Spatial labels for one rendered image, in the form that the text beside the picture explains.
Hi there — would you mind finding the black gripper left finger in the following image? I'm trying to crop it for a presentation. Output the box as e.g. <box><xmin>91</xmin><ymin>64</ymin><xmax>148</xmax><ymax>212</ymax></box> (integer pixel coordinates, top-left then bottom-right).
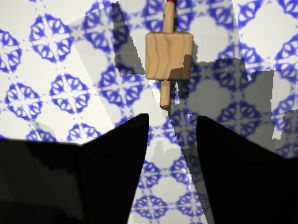
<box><xmin>0</xmin><ymin>113</ymin><xmax>149</xmax><ymax>224</ymax></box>

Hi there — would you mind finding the wooden stick with red string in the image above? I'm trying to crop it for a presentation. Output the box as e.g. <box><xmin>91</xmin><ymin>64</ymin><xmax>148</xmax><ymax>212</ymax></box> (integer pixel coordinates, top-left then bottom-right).
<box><xmin>160</xmin><ymin>0</ymin><xmax>176</xmax><ymax>110</ymax></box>

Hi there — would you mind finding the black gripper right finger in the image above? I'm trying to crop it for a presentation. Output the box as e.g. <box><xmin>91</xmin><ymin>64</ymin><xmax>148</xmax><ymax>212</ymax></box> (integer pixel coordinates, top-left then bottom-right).
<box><xmin>196</xmin><ymin>116</ymin><xmax>298</xmax><ymax>224</ymax></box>

